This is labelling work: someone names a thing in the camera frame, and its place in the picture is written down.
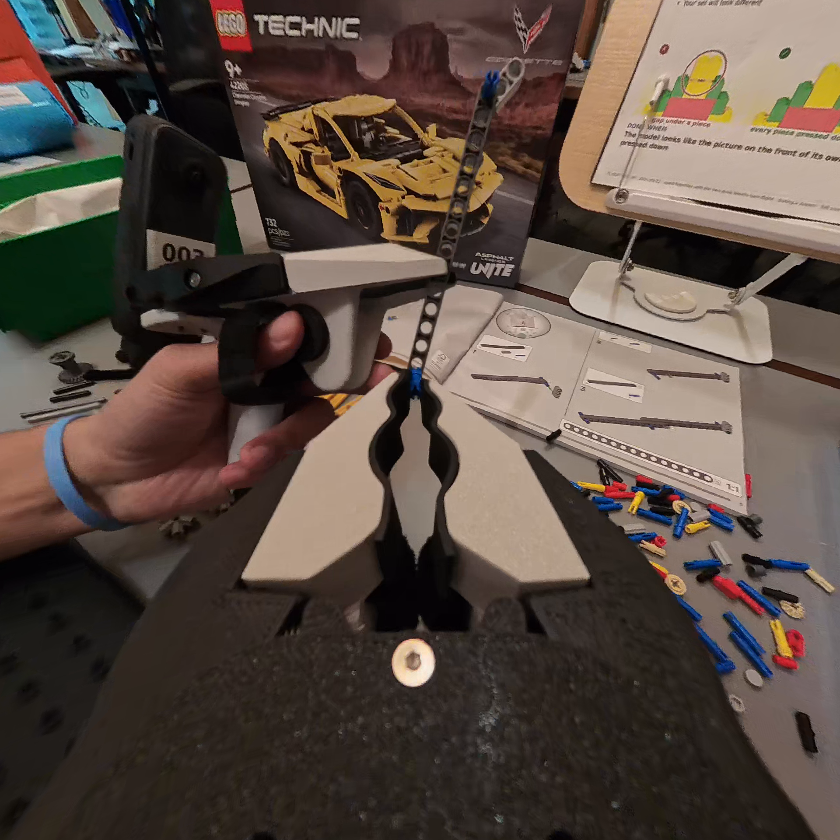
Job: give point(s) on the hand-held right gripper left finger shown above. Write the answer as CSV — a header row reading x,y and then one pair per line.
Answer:
x,y
308,518

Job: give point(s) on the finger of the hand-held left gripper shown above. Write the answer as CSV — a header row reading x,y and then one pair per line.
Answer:
x,y
367,269

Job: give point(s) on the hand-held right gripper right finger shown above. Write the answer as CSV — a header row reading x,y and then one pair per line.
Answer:
x,y
518,518

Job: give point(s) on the blue lego pin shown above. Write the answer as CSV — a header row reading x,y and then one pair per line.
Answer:
x,y
489,88
415,382

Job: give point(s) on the long grey lego beam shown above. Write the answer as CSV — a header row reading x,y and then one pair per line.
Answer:
x,y
477,131

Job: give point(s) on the pile of small lego pieces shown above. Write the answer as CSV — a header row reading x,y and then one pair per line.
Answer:
x,y
728,587

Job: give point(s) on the light grey lego connector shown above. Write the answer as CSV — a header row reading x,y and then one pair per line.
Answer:
x,y
510,82

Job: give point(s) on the person's left forearm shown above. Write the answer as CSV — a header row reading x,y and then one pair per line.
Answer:
x,y
26,492

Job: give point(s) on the pile of yellow lego pieces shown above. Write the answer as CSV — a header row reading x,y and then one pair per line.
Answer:
x,y
341,403

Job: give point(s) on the grey cross lego piece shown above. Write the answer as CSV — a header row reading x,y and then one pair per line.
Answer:
x,y
180,527

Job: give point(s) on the lego instruction booklet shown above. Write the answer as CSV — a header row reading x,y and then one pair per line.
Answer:
x,y
558,354

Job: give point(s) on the pile of black lego pieces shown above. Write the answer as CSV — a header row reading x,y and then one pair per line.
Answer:
x,y
69,367

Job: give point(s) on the lego set box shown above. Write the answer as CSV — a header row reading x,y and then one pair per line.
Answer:
x,y
394,65

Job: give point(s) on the person's left hand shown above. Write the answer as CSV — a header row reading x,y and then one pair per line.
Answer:
x,y
151,433

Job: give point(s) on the dark office chair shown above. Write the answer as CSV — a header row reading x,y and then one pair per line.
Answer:
x,y
197,79

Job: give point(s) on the green plastic bin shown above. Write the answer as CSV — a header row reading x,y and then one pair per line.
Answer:
x,y
52,282

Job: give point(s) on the light blue bag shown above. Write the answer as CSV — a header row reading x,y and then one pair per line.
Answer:
x,y
33,124

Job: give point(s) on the red felt bag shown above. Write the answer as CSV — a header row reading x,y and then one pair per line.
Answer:
x,y
16,33

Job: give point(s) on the wooden book stand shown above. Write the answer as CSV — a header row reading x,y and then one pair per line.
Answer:
x,y
590,289

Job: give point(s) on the blue wristband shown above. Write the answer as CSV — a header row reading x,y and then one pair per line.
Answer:
x,y
62,472

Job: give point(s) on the printed instruction sheet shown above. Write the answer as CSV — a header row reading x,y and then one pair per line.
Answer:
x,y
754,164

